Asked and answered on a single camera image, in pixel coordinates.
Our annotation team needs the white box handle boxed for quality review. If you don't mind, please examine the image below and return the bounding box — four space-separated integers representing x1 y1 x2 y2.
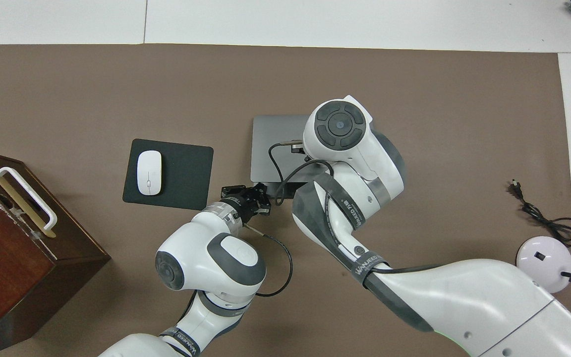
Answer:
0 167 58 231

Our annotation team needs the brown table mat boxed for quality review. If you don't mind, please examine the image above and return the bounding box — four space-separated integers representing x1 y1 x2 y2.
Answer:
0 44 571 357

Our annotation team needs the grey laptop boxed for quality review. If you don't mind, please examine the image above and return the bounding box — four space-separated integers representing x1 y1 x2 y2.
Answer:
250 115 316 199

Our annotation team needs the white computer mouse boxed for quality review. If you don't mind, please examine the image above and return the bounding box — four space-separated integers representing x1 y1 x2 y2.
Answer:
136 150 163 196

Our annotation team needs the dark wooden box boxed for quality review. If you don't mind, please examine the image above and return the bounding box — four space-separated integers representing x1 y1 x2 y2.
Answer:
0 146 112 357

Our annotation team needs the black mouse pad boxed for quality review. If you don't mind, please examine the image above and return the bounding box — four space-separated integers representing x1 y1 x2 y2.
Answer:
122 138 215 211

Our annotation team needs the white desk lamp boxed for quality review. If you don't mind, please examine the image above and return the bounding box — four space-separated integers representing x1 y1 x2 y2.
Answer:
515 202 571 294

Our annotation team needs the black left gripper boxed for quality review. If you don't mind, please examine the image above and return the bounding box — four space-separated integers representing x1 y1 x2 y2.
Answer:
221 182 272 225

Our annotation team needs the brass box plate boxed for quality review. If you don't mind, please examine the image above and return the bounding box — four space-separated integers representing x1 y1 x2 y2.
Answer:
0 168 57 239

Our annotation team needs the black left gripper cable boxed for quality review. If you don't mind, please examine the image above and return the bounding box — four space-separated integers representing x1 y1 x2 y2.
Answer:
242 222 294 298

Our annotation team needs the black lamp power cable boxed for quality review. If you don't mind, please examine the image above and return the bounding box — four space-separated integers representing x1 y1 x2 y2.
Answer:
508 179 571 247

